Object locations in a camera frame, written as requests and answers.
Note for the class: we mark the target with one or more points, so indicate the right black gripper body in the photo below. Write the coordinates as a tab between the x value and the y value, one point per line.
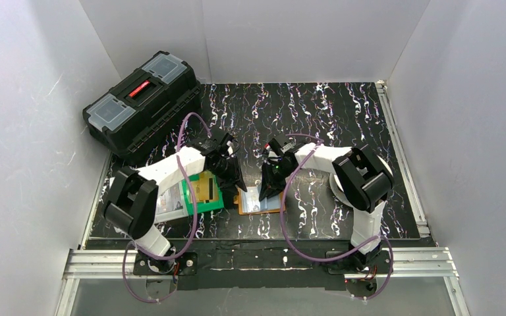
275	166

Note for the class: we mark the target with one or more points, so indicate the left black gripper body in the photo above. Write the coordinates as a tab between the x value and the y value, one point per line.
228	168

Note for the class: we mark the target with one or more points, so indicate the orange leather card holder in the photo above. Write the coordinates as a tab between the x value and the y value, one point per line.
249	204

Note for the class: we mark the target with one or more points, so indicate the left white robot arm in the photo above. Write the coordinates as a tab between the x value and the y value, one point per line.
168	172

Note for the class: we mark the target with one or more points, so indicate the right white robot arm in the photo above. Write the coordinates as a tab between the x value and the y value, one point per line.
366	232

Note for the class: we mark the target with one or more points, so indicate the gold card in bin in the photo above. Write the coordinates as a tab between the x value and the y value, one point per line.
204	187

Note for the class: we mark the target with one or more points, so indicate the white filament spool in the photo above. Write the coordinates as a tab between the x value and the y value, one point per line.
336	187

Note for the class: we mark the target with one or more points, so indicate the white foam tray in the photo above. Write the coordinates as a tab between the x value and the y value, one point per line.
170	205

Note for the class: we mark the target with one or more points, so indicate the black plastic toolbox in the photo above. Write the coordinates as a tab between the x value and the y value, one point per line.
134	116

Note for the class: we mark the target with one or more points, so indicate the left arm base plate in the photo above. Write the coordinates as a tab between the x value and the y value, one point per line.
185	265

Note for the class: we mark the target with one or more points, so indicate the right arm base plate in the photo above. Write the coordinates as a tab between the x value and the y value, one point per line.
366	265

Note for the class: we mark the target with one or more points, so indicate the aluminium frame rail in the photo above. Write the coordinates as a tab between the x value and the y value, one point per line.
257	267

